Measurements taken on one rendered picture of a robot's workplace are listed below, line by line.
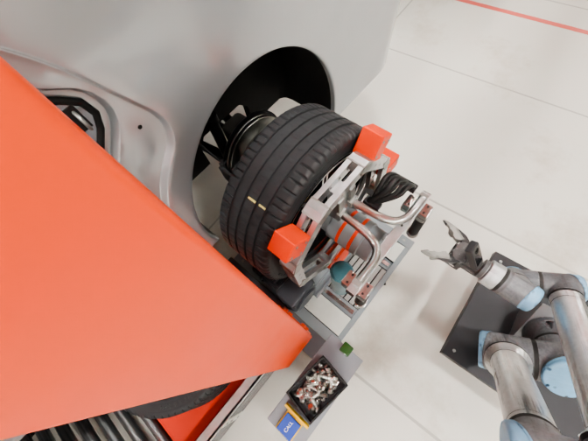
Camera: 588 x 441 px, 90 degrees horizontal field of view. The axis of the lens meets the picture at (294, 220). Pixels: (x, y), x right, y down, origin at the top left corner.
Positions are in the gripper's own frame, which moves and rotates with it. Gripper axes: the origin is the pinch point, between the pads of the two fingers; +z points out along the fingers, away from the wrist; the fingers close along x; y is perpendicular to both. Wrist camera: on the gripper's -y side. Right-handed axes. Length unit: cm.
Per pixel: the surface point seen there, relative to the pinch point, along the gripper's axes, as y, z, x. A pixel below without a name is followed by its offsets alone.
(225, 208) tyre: -23, 55, -43
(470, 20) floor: 88, 80, 244
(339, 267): 8.4, 19.8, -28.7
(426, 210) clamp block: -12.0, 5.9, 0.2
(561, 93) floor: 87, -16, 199
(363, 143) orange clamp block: -29.7, 31.3, -1.4
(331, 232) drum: -5.7, 27.4, -23.2
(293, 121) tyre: -35, 52, -10
